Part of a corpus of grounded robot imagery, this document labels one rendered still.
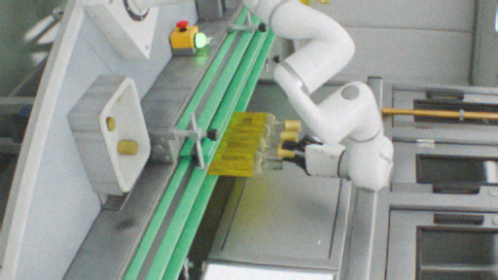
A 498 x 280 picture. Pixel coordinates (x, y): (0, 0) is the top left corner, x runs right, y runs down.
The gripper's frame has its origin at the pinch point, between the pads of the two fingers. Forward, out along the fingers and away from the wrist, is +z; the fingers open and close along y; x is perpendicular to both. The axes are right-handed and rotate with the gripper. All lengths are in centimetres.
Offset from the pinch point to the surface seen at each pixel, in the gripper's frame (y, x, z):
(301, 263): -11.3, 26.6, -14.3
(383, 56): -290, -564, 129
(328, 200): -12.3, 2.5, -11.7
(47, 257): 15, 66, 24
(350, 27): -245, -553, 174
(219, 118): 6.5, 0.2, 21.1
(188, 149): 6.8, 15.4, 21.7
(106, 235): 7, 50, 23
